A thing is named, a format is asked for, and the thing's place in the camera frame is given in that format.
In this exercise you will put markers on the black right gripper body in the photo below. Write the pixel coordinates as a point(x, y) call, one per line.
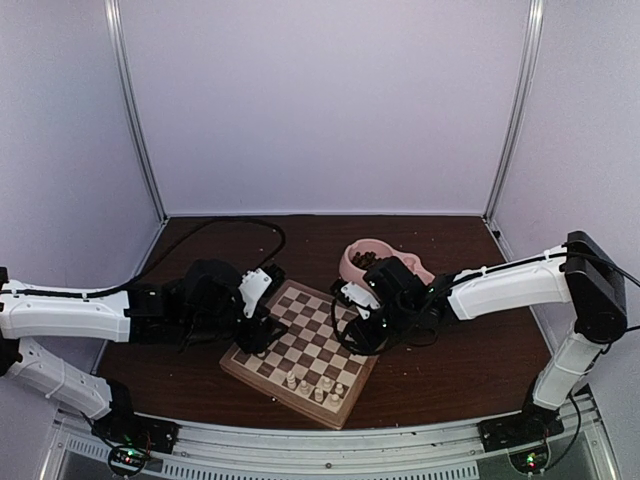
point(398, 319)

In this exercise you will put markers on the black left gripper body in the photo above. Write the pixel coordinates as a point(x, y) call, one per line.
point(247, 341)

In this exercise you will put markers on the pink double bowl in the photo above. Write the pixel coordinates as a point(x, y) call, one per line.
point(349, 273)

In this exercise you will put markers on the white bishop piece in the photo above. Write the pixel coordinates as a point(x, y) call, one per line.
point(303, 387)

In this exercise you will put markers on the white rook piece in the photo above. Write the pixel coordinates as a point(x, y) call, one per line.
point(334, 399)

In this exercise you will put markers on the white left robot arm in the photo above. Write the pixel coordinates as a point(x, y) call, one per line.
point(211, 302)

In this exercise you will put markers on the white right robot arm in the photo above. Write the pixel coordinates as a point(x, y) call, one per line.
point(392, 300)

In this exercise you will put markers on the wooden chess board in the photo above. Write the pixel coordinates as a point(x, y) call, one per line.
point(311, 351)

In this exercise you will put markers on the dark chess pieces pile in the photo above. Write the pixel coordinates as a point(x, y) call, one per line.
point(366, 260)

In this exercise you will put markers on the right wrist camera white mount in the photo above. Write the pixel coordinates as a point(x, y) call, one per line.
point(360, 301)

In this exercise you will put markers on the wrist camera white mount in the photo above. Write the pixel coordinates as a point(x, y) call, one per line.
point(360, 301)
point(256, 284)

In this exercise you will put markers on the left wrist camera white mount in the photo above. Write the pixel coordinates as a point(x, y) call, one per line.
point(256, 284)

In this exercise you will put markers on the front aluminium rail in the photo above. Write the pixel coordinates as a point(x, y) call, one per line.
point(441, 451)

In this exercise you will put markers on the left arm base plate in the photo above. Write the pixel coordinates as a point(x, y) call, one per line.
point(145, 433)

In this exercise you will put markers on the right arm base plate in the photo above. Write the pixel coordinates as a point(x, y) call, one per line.
point(515, 430)

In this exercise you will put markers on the right aluminium frame post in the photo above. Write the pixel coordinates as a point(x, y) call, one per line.
point(527, 69)

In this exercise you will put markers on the aluminium frame post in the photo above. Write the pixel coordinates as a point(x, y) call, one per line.
point(132, 115)
point(527, 69)

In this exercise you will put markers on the left aluminium frame post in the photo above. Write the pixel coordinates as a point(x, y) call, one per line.
point(132, 115)

